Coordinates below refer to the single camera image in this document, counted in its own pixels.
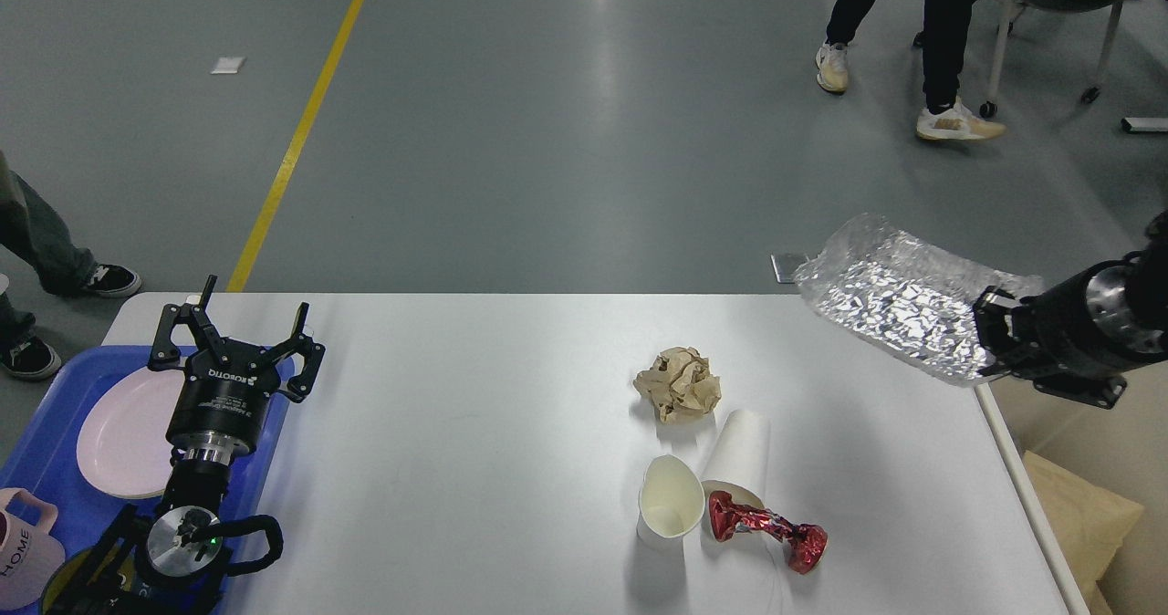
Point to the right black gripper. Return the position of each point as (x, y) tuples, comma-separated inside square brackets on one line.
[(1078, 339)]

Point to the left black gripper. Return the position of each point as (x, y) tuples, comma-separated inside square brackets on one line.
[(228, 401)]

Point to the aluminium foil sheet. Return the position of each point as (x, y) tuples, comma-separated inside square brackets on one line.
[(915, 301)]

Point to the pink plate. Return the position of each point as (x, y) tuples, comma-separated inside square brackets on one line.
[(122, 448)]

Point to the brown paper bag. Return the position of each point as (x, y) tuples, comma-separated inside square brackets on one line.
[(1089, 522)]

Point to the dark teal mug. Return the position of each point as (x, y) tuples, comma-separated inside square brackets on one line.
[(123, 576)]

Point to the brown paper ball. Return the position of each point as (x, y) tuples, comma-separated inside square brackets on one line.
[(680, 385)]

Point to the white paper cup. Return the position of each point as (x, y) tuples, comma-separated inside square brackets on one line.
[(671, 503), (738, 463)]

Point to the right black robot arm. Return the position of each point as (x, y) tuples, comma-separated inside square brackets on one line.
[(1079, 338)]

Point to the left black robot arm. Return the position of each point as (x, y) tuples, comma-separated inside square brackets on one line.
[(175, 560)]

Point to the shoe at edge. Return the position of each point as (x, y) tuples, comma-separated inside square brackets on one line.
[(24, 354), (34, 231)]

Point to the beige plastic bin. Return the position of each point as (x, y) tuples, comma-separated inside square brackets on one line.
[(1122, 450)]

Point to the blue plastic tray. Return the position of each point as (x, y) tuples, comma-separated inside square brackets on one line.
[(45, 463)]

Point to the left metal floor plate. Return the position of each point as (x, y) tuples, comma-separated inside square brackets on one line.
[(786, 265)]

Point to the white bar on floor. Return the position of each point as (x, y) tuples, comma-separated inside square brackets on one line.
[(1144, 125)]

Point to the red foil wrapper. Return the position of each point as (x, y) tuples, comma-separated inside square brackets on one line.
[(806, 542)]

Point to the pink mug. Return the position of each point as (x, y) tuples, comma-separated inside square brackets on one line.
[(30, 555)]

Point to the lying white paper cup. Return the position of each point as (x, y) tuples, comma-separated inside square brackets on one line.
[(738, 463)]

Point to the white paper on floor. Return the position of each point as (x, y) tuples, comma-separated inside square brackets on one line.
[(227, 66)]

